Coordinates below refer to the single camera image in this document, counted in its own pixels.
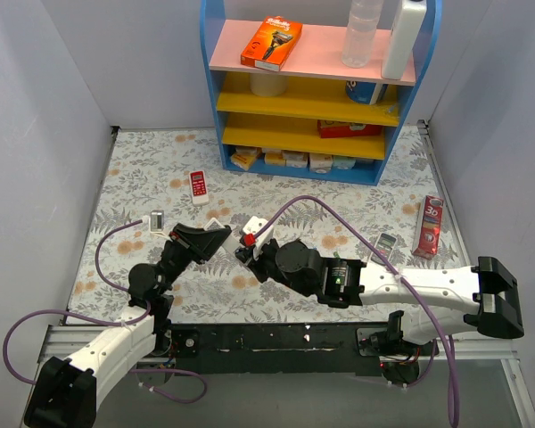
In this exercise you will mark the black base bar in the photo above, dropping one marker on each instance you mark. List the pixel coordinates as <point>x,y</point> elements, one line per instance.
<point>285,348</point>

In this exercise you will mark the white paper roll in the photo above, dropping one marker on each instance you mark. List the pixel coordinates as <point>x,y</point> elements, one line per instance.
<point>268,85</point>

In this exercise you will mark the blue white round container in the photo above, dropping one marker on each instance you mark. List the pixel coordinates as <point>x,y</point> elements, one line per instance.
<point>365,92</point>

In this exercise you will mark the white remote control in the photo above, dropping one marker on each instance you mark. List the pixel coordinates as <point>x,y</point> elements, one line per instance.
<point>231,245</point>

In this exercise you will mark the orange razor box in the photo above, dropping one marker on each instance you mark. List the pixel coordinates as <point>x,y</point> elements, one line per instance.
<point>271,44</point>

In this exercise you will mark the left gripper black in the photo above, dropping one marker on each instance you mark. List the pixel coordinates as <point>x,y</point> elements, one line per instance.
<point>185,242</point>

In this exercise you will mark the teal white small box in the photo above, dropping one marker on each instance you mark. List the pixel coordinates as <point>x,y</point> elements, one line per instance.
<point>343,162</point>

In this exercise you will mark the grey remote with buttons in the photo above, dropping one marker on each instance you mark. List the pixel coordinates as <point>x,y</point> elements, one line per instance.
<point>385,244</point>

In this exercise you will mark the white small box centre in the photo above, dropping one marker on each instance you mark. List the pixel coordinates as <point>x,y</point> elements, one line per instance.
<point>295,159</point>

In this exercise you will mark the red box on shelf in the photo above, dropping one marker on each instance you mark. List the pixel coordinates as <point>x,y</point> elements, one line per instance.
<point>338,129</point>

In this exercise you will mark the white red small box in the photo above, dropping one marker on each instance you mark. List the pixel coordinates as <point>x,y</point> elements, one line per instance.
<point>320,163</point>

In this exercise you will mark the clear plastic bottle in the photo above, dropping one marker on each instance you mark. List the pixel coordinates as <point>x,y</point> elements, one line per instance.
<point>360,34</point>

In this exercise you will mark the red white small remote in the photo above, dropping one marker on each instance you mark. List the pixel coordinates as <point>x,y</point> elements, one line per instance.
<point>199,190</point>

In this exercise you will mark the white tall bottle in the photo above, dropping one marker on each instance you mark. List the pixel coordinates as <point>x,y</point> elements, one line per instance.
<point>407,22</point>

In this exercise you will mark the blue shelf unit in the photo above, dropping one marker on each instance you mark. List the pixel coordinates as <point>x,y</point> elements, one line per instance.
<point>316,90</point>

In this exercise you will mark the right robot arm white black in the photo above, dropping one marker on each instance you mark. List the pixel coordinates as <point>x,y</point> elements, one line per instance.
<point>482,298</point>

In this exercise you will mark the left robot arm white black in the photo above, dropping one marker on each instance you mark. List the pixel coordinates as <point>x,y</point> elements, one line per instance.
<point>69,391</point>

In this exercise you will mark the red toothpaste box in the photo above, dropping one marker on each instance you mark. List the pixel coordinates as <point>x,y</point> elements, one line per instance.
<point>428,227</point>

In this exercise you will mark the orange yellow small box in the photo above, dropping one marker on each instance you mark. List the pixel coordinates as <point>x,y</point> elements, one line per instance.
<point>244,160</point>

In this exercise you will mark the yellow white small box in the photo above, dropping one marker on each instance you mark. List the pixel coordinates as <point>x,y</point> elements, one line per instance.
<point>274,159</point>

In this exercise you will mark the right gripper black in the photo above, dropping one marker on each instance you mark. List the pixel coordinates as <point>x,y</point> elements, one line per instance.
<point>254,259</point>

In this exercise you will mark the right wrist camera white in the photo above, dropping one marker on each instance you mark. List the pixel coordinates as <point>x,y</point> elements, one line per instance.
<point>256,233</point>

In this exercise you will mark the floral table mat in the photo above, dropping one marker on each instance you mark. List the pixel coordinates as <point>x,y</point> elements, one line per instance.
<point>150,171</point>

